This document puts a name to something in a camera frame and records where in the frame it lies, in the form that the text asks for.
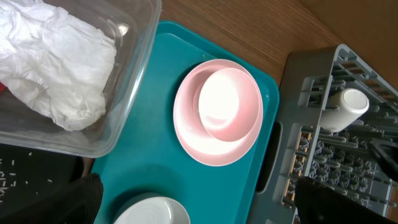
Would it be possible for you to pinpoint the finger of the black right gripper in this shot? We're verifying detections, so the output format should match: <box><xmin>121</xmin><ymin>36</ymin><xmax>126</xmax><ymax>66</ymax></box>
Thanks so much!
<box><xmin>368</xmin><ymin>139</ymin><xmax>398</xmax><ymax>182</ymax></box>

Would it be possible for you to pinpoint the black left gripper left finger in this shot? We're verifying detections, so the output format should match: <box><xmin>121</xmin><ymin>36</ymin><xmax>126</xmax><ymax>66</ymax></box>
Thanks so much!
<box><xmin>1</xmin><ymin>173</ymin><xmax>104</xmax><ymax>224</ymax></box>

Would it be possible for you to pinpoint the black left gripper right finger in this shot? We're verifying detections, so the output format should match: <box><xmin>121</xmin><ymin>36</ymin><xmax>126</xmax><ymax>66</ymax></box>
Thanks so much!
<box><xmin>294</xmin><ymin>177</ymin><xmax>394</xmax><ymax>224</ymax></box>

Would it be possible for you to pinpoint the pale green cup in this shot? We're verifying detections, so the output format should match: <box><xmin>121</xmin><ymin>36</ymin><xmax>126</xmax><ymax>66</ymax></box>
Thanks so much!
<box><xmin>319</xmin><ymin>88</ymin><xmax>370</xmax><ymax>133</ymax></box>

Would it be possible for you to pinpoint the grey bowl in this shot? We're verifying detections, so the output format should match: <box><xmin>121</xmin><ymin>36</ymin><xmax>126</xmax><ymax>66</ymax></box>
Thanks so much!
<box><xmin>113</xmin><ymin>192</ymin><xmax>191</xmax><ymax>224</ymax></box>

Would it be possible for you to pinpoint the large pink plate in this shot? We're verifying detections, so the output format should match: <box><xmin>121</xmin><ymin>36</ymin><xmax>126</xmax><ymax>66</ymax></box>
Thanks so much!
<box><xmin>173</xmin><ymin>59</ymin><xmax>269</xmax><ymax>167</ymax></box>

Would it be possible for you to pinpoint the red snack wrapper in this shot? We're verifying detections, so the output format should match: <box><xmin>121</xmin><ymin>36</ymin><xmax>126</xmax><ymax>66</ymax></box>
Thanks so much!
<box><xmin>0</xmin><ymin>83</ymin><xmax>6</xmax><ymax>92</ymax></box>

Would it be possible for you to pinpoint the white napkin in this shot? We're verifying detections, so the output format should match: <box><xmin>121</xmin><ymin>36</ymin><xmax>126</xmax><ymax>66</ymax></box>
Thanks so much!
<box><xmin>1</xmin><ymin>1</ymin><xmax>117</xmax><ymax>131</ymax></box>

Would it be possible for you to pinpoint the grey dishwasher rack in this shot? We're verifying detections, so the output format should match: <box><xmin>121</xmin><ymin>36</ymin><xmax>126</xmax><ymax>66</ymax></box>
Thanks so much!
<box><xmin>248</xmin><ymin>44</ymin><xmax>397</xmax><ymax>223</ymax></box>

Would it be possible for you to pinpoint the black tray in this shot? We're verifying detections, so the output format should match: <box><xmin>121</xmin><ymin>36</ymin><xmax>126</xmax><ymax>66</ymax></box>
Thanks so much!
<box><xmin>1</xmin><ymin>144</ymin><xmax>84</xmax><ymax>217</ymax></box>

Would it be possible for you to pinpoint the teal plastic tray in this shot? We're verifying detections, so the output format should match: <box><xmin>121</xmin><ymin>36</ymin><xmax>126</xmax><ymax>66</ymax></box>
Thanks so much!
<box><xmin>93</xmin><ymin>21</ymin><xmax>279</xmax><ymax>223</ymax></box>

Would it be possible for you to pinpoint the clear plastic bin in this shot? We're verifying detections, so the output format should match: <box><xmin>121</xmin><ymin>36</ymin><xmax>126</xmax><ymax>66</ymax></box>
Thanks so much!
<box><xmin>1</xmin><ymin>0</ymin><xmax>162</xmax><ymax>158</ymax></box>

